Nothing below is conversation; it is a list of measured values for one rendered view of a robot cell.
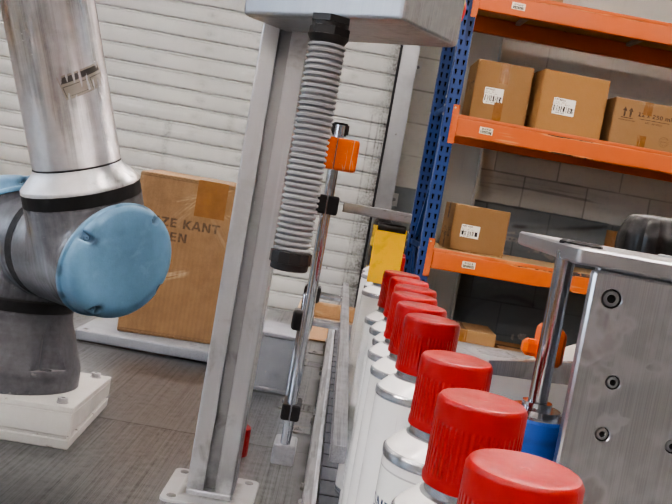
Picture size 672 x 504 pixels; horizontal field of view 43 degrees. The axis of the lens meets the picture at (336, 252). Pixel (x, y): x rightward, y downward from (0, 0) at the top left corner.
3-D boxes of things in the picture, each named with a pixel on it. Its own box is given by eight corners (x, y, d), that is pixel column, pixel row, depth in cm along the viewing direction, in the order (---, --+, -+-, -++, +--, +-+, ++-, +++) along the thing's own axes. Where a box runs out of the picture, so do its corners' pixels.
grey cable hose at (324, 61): (308, 276, 69) (353, 16, 68) (265, 268, 69) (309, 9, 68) (310, 271, 73) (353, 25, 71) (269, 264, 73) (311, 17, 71)
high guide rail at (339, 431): (342, 464, 64) (345, 446, 63) (326, 461, 64) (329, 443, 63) (347, 289, 171) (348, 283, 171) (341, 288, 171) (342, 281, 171)
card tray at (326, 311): (415, 359, 174) (418, 340, 173) (289, 336, 174) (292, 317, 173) (405, 333, 204) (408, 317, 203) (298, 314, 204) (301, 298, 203)
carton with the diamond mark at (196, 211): (259, 352, 145) (286, 194, 143) (116, 330, 142) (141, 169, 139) (255, 320, 174) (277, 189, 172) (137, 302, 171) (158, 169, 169)
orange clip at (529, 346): (561, 370, 48) (569, 332, 47) (527, 364, 48) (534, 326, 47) (549, 359, 51) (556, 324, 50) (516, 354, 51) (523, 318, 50)
